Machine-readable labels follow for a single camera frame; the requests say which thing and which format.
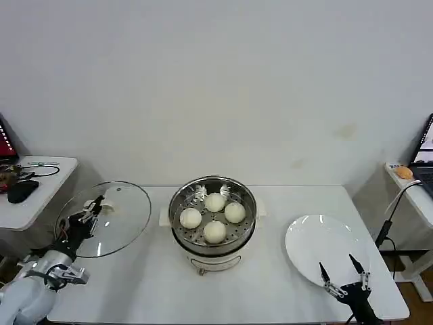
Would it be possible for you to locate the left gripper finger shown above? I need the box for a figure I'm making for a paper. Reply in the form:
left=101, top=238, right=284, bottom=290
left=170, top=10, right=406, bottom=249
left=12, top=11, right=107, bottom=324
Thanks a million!
left=90, top=195, right=105, bottom=234
left=77, top=202, right=97, bottom=225

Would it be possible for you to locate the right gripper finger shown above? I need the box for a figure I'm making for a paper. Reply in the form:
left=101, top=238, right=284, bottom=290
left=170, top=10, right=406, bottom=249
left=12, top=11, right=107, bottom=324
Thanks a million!
left=348, top=253, right=373, bottom=292
left=319, top=261, right=346, bottom=299

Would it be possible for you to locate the white steamed bun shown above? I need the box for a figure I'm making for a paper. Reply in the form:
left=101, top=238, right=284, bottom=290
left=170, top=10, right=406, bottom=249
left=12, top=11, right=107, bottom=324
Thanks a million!
left=204, top=192, right=226, bottom=213
left=179, top=207, right=202, bottom=230
left=224, top=202, right=247, bottom=224
left=202, top=220, right=227, bottom=244

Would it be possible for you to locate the round glass lid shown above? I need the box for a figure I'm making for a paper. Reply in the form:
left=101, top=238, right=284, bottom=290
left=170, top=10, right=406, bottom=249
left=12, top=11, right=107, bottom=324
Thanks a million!
left=53, top=181, right=152, bottom=258

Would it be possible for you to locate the steel steamer basket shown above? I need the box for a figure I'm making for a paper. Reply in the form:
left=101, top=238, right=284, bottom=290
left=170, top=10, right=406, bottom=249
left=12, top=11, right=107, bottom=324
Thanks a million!
left=168, top=175, right=258, bottom=250

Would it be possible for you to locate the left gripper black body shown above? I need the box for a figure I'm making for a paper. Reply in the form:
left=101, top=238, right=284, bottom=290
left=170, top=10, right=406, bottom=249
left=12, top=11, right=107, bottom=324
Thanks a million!
left=53, top=212, right=94, bottom=259

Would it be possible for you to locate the black cable with adapter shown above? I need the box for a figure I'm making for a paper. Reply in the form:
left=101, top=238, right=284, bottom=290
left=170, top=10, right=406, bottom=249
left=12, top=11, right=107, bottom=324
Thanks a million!
left=374, top=181, right=424, bottom=282

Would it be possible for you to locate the white round plate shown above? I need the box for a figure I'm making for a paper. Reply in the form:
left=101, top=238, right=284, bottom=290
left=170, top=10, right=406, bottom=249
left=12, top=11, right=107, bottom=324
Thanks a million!
left=284, top=213, right=373, bottom=288

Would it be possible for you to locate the black laptop red screen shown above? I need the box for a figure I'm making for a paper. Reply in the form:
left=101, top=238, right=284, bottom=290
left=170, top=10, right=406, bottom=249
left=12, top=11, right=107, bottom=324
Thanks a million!
left=0, top=113, right=20, bottom=163

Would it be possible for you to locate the white electric pot base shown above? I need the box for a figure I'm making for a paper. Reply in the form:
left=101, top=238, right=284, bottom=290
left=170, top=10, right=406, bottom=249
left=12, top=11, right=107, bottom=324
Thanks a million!
left=158, top=199, right=268, bottom=278

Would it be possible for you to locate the black desk cable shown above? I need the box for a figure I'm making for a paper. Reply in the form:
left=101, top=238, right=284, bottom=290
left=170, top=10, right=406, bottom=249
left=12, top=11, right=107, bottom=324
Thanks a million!
left=20, top=165, right=62, bottom=179

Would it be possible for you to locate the white desk with rounded corner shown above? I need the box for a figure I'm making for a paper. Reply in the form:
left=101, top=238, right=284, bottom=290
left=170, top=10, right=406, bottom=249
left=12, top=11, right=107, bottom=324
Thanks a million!
left=0, top=155, right=81, bottom=232

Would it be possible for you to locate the white side desk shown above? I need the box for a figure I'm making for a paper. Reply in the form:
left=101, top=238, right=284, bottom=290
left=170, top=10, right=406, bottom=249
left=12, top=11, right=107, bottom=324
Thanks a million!
left=384, top=161, right=433, bottom=303

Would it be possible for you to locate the black computer mouse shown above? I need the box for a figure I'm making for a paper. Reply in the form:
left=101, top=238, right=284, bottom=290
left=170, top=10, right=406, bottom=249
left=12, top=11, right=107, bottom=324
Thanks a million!
left=7, top=179, right=40, bottom=204

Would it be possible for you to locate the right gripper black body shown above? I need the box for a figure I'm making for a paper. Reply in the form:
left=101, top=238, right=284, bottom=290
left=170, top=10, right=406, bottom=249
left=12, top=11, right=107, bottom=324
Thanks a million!
left=339, top=282, right=385, bottom=325

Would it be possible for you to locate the thin white cable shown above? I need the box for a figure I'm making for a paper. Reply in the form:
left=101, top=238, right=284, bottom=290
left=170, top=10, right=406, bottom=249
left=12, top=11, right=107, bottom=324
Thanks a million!
left=384, top=184, right=420, bottom=215

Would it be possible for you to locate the open black laptop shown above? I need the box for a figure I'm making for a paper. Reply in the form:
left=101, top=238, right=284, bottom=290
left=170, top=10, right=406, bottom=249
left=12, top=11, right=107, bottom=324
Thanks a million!
left=407, top=113, right=433, bottom=198

